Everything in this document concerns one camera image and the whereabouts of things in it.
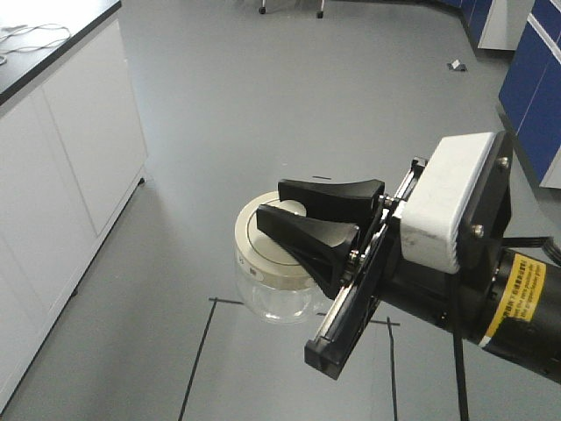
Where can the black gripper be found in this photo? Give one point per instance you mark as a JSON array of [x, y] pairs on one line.
[[321, 244]]

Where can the glass jar with cream lid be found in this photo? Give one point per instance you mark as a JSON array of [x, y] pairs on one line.
[[271, 283]]

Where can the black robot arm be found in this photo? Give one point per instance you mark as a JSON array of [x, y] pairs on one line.
[[505, 296]]

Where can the white lab bench cabinet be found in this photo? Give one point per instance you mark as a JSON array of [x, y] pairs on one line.
[[72, 154]]

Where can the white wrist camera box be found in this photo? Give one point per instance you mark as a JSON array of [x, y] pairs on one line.
[[460, 205]]

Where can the blue wall cabinets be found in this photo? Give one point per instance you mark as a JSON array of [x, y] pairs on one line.
[[530, 93]]

